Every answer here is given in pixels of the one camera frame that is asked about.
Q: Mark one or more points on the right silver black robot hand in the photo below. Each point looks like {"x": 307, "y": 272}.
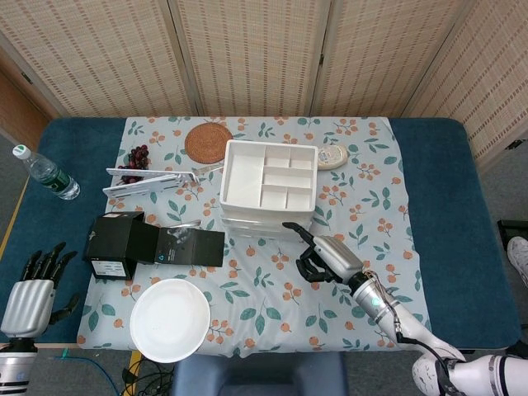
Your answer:
{"x": 336, "y": 255}

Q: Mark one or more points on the white drawer organizer box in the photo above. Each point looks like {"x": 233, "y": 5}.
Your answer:
{"x": 243, "y": 177}

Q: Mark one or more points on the white round plate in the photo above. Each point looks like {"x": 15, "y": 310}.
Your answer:
{"x": 169, "y": 321}

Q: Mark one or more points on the blue table cover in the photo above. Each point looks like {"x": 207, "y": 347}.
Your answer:
{"x": 453, "y": 206}

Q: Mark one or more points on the clear plastic water bottle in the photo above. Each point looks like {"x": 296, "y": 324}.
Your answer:
{"x": 49, "y": 175}

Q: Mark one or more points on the blue padded seat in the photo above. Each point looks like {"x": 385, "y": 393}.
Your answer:
{"x": 255, "y": 375}

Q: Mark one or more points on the silver metal spoon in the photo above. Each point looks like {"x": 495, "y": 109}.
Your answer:
{"x": 187, "y": 224}

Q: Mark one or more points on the brown wooden door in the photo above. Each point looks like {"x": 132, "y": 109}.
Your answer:
{"x": 18, "y": 107}

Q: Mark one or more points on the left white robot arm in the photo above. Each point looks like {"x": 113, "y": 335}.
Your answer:
{"x": 14, "y": 367}

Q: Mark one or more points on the black cardboard box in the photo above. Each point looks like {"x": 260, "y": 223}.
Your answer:
{"x": 119, "y": 243}

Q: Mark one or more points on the black floor object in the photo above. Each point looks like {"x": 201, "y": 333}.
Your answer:
{"x": 511, "y": 231}

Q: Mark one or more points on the bamboo folding screen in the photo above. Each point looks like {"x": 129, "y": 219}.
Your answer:
{"x": 255, "y": 53}

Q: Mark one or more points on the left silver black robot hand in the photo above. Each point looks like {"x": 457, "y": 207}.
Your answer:
{"x": 26, "y": 305}

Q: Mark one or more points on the dark red grapes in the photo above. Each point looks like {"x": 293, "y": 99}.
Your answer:
{"x": 139, "y": 156}

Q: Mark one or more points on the silver metal tongs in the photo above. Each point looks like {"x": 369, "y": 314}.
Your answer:
{"x": 206, "y": 168}

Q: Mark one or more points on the floral print tablecloth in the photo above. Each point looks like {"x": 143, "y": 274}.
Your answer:
{"x": 268, "y": 305}

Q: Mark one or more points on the brown woven round coaster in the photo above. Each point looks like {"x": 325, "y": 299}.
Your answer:
{"x": 206, "y": 144}

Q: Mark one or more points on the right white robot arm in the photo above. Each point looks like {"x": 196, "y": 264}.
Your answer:
{"x": 412, "y": 326}

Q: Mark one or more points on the white sneaker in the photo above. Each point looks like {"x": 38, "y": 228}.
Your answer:
{"x": 519, "y": 260}

